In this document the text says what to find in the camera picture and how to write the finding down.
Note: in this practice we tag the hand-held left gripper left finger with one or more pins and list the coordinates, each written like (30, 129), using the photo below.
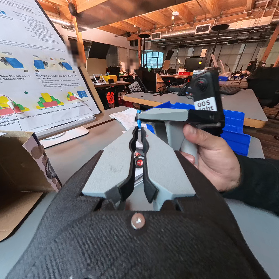
(111, 165)

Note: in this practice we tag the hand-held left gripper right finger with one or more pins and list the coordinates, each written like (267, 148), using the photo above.
(167, 170)

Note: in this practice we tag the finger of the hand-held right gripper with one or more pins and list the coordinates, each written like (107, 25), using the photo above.
(165, 115)

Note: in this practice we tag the blue lego pin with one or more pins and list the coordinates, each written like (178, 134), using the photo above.
(139, 125)

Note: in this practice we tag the person's right hand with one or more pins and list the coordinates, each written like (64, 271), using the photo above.
(220, 161)

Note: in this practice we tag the black keyboard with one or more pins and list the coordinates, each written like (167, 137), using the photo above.
(230, 89)

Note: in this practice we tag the red plastic bin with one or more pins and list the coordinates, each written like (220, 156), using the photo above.
(185, 74)

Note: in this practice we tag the black computer monitor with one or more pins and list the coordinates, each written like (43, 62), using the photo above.
(195, 63)

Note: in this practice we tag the grey desk with wooden edge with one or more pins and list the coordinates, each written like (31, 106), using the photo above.
(239, 104)

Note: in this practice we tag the white printed paper sheet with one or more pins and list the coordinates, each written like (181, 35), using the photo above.
(124, 117)

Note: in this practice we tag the blue plastic bin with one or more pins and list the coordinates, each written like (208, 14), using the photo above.
(235, 143)
(233, 122)

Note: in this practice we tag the black office chair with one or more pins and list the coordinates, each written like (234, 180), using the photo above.
(263, 87)

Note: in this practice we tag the large white air vent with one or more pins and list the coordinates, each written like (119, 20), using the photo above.
(202, 29)

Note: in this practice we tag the tall black floor lamp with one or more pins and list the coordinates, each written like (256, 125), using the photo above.
(220, 27)

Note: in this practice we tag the yellow plastic bin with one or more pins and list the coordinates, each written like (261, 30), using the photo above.
(109, 78)

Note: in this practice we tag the small white air vent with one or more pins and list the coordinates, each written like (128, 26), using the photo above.
(156, 35)

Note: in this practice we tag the clear acrylic stand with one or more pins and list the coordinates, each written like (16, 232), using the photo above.
(99, 79)

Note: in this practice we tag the short black floor lamp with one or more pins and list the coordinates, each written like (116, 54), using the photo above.
(144, 36)

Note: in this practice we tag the brown cardboard box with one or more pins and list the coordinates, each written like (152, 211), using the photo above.
(17, 170)

